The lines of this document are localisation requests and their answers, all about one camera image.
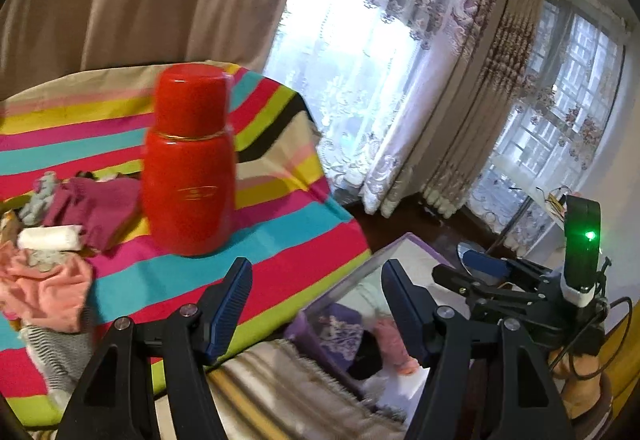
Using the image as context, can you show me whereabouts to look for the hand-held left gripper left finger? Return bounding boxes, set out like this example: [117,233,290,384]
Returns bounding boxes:
[59,257,253,440]

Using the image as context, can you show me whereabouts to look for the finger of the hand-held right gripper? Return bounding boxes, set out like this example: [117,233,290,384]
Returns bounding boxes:
[462,250,551,288]
[431,263,506,303]

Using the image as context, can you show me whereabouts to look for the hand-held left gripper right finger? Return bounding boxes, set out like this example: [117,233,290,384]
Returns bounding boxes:
[381,259,573,440]

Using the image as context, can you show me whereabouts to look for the white storage box purple rim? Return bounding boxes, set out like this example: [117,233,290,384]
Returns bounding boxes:
[285,233,468,421]

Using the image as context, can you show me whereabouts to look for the magenta knit garment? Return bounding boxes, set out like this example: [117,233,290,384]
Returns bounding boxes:
[42,176,146,252]

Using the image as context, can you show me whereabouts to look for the peach garment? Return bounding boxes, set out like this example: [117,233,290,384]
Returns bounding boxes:
[0,240,95,333]

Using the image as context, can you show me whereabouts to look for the person's right hand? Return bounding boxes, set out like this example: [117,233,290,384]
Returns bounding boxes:
[547,350,613,421]

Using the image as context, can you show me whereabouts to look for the pink cloth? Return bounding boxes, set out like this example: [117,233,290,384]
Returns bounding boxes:
[375,317,421,371]

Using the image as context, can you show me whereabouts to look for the black cloth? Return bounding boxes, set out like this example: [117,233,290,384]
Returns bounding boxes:
[347,330,386,381]

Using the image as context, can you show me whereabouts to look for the colourful striped blanket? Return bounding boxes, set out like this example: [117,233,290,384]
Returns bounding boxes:
[0,63,373,428]

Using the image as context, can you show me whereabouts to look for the beige striped blanket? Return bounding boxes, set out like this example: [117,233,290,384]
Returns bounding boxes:
[152,337,411,440]

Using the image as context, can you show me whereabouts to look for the yellow cloth patch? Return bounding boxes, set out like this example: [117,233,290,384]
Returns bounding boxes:
[595,315,640,401]

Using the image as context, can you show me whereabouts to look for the floral sheer curtain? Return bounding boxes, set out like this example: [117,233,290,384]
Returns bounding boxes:
[465,0,626,251]

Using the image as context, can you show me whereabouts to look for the red thermos flask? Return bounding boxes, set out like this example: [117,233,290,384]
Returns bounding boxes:
[140,64,238,257]

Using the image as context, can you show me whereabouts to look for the beige pleated curtain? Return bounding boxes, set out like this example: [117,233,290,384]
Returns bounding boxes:
[420,0,551,221]

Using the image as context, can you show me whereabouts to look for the grey striped cloth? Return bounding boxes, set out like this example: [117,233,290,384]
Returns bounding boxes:
[17,315,98,396]

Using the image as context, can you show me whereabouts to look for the white rolled cloth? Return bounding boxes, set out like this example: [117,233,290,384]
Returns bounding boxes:
[17,224,83,252]

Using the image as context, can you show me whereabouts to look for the mauve embroidered curtain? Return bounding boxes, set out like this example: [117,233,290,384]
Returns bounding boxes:
[360,0,521,216]

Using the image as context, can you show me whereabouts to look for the grey knit cloth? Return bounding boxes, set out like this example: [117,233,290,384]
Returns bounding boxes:
[19,173,63,226]

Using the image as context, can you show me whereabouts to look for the white lace sheer curtain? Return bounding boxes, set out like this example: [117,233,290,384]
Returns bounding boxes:
[262,0,481,216]

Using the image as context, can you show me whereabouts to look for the beige embroidered curtain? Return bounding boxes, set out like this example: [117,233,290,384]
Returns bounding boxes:
[0,0,321,96]

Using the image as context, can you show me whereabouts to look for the charger with cables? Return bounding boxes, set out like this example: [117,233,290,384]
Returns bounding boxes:
[535,185,573,216]

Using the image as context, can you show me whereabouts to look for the white table with chrome pedestal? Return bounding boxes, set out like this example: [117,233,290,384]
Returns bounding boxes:
[456,155,571,266]

